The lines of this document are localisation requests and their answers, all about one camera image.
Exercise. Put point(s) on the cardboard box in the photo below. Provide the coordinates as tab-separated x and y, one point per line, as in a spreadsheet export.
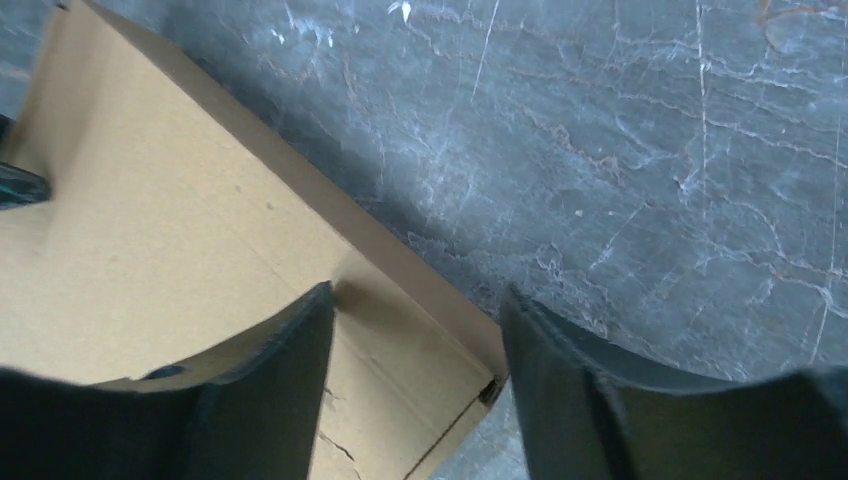
180	222

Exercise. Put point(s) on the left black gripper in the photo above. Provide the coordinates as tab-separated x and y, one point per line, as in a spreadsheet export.
21	188

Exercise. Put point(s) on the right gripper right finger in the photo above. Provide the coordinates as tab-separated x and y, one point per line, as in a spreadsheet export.
589	409

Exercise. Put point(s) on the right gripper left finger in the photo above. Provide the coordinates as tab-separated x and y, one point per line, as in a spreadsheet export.
246	408

